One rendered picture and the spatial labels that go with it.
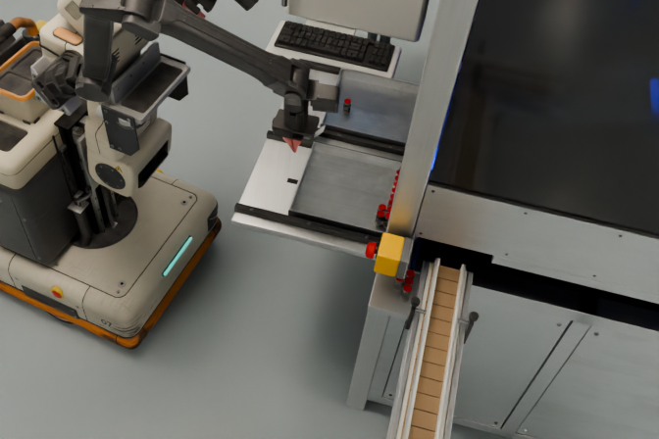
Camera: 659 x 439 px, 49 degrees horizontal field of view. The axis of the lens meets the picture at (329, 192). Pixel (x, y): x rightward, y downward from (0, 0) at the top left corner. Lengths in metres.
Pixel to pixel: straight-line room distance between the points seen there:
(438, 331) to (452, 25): 0.73
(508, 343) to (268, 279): 1.12
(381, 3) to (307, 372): 1.32
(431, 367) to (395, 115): 0.86
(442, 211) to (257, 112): 1.92
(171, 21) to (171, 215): 1.36
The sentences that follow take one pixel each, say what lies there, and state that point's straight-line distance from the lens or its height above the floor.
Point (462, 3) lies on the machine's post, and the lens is 1.28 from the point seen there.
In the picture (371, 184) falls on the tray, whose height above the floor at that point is 0.88.
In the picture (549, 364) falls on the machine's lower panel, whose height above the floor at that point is 0.61.
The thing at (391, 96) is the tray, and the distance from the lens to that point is 2.26.
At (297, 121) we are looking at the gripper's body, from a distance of 1.67.
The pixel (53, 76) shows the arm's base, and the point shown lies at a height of 1.22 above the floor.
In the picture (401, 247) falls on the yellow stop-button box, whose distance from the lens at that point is 1.69.
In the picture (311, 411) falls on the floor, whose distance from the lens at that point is 2.59.
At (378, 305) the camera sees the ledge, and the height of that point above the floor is 0.88.
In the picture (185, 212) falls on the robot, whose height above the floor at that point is 0.28.
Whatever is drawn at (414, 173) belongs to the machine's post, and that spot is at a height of 1.23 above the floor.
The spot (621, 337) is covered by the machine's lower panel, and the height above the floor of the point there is 0.81.
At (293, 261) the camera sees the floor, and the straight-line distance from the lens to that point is 2.89.
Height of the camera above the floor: 2.37
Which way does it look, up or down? 50 degrees down
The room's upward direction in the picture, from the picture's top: 7 degrees clockwise
